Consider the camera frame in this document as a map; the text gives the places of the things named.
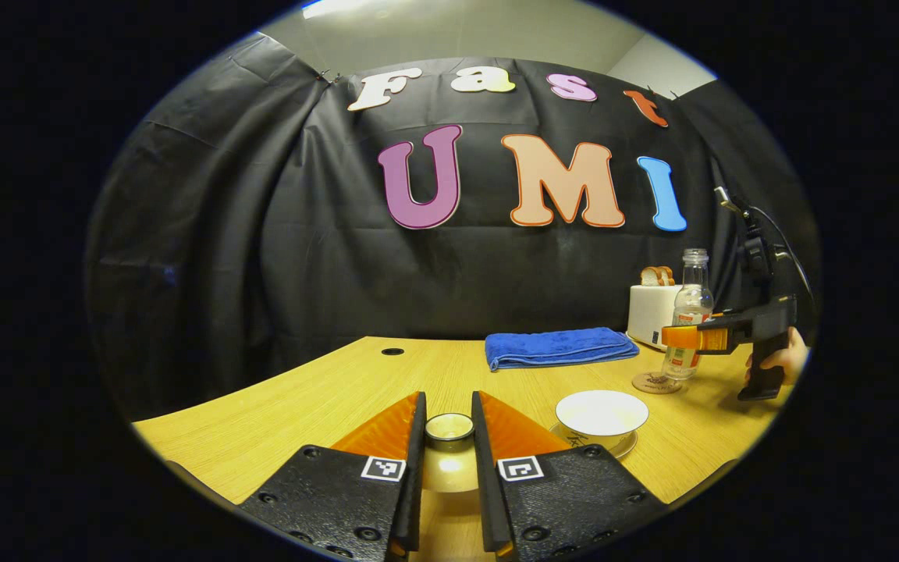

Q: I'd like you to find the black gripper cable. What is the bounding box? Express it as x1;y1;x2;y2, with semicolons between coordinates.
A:
750;205;815;301

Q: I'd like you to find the folded blue towel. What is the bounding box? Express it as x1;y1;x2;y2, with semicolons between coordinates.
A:
485;327;641;372

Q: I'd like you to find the clear plastic water bottle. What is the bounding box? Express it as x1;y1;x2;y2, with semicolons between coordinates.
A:
662;248;716;381

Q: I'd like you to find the ceiling light panel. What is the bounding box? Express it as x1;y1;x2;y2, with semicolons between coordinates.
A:
300;0;388;20

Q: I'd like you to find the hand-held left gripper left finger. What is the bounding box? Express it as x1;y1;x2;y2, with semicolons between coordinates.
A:
239;390;428;562

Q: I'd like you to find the black backdrop cloth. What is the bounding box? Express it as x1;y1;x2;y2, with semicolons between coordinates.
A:
83;33;821;422

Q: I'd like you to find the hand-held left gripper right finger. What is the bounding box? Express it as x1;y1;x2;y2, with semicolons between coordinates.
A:
471;390;669;561

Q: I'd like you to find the white toaster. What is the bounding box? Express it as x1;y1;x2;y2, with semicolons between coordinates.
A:
626;283;686;352

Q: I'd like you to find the cream ceramic teacup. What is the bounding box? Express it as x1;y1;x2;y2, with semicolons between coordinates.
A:
555;390;650;450

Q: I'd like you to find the cream ceramic teacup lid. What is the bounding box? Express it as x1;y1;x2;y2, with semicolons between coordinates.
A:
421;413;480;494

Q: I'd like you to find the round patterned coaster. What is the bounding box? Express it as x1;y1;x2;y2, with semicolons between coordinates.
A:
632;372;684;395

